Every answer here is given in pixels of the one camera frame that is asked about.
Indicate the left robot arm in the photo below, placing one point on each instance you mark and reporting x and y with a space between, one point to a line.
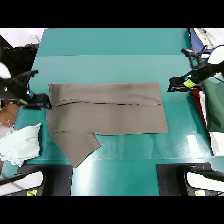
16 88

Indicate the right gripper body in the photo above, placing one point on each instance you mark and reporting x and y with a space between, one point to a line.
176 84

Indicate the brown garment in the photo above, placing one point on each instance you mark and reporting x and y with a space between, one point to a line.
110 110

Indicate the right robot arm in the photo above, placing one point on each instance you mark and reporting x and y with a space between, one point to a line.
208 70

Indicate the red garment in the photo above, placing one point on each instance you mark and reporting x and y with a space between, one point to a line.
196 101

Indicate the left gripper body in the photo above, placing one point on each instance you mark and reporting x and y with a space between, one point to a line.
40 101

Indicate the white garment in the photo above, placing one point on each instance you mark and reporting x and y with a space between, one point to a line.
21 145
218 143

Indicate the dark green garment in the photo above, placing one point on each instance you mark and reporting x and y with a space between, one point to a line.
215 106

